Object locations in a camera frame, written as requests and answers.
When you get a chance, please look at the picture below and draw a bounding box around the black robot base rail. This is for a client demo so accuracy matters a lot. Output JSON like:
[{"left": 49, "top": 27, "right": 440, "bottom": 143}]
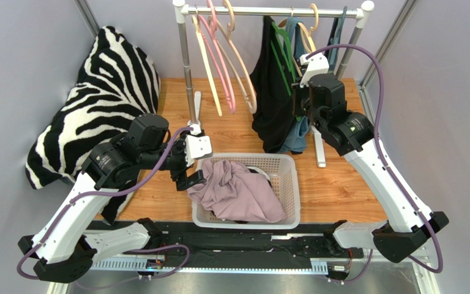
[{"left": 67, "top": 220, "right": 395, "bottom": 272}]

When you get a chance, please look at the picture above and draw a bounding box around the blue ribbed tank top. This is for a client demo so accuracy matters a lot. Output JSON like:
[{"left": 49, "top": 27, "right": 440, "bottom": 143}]
[{"left": 279, "top": 17, "right": 309, "bottom": 154}]

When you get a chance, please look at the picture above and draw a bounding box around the green hanger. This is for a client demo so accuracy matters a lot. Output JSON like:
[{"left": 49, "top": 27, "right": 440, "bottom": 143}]
[{"left": 271, "top": 20, "right": 297, "bottom": 95}]

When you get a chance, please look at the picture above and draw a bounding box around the black white striped tank top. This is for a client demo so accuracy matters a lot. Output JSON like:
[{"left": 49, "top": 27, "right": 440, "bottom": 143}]
[{"left": 246, "top": 166, "right": 272, "bottom": 187}]

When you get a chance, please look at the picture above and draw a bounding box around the white metal clothes rack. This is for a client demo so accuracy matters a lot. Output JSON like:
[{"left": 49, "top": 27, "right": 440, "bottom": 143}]
[{"left": 171, "top": 0, "right": 375, "bottom": 168}]

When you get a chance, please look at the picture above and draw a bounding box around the white plastic laundry basket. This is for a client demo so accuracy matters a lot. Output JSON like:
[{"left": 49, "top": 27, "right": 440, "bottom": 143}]
[{"left": 192, "top": 153, "right": 301, "bottom": 230}]

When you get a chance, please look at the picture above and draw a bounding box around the wooden hanger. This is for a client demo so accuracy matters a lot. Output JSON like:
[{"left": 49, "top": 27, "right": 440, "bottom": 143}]
[{"left": 277, "top": 3, "right": 321, "bottom": 78}]

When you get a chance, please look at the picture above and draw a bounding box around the cream white hanger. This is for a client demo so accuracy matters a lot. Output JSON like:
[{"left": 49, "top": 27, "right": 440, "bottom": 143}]
[{"left": 192, "top": 16, "right": 223, "bottom": 116}]

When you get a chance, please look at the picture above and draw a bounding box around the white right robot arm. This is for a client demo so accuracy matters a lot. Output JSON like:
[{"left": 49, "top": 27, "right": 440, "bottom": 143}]
[{"left": 291, "top": 73, "right": 449, "bottom": 263}]

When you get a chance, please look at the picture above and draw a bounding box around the blue grey hanger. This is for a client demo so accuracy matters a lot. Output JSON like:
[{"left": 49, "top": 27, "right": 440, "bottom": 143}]
[{"left": 324, "top": 6, "right": 348, "bottom": 72}]

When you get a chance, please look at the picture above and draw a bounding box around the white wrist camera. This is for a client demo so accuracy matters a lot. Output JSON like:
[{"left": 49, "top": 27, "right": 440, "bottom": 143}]
[
  {"left": 299, "top": 53, "right": 329, "bottom": 88},
  {"left": 184, "top": 124, "right": 214, "bottom": 167}
]

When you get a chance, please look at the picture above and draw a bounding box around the pink lilac tank top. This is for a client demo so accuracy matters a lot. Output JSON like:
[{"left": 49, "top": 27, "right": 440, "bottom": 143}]
[{"left": 187, "top": 159, "right": 287, "bottom": 223}]

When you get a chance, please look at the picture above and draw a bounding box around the pink plastic hanger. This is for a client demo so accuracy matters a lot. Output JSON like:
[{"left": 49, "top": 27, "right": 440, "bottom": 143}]
[{"left": 200, "top": 0, "right": 236, "bottom": 114}]

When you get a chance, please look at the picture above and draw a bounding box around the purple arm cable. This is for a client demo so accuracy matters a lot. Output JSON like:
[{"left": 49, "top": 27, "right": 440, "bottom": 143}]
[
  {"left": 306, "top": 43, "right": 444, "bottom": 274},
  {"left": 17, "top": 126, "right": 195, "bottom": 281}
]

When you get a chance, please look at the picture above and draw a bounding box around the beige hanger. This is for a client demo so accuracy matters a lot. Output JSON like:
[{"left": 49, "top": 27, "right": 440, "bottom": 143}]
[{"left": 207, "top": 1, "right": 258, "bottom": 114}]

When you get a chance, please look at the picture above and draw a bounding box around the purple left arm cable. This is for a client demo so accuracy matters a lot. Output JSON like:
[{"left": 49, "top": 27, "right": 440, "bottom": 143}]
[{"left": 17, "top": 126, "right": 195, "bottom": 281}]

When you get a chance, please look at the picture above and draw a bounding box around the zebra striped pillow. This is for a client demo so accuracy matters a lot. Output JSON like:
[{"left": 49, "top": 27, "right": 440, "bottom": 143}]
[{"left": 25, "top": 26, "right": 161, "bottom": 226}]

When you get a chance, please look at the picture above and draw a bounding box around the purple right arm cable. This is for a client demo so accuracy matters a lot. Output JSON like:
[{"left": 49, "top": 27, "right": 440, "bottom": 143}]
[{"left": 306, "top": 43, "right": 444, "bottom": 274}]

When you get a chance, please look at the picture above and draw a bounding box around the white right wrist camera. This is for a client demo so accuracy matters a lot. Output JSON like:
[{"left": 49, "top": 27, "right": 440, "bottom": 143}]
[{"left": 299, "top": 53, "right": 329, "bottom": 88}]

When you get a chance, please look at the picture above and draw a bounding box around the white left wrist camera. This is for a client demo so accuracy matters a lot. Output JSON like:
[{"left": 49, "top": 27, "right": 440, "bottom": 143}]
[{"left": 184, "top": 124, "right": 214, "bottom": 167}]

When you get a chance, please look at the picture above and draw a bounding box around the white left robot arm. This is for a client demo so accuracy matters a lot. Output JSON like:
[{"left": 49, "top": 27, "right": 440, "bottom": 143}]
[{"left": 17, "top": 113, "right": 213, "bottom": 284}]

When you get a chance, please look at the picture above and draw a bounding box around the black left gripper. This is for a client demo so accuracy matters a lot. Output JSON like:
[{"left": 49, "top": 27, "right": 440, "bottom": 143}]
[{"left": 140, "top": 126, "right": 207, "bottom": 190}]

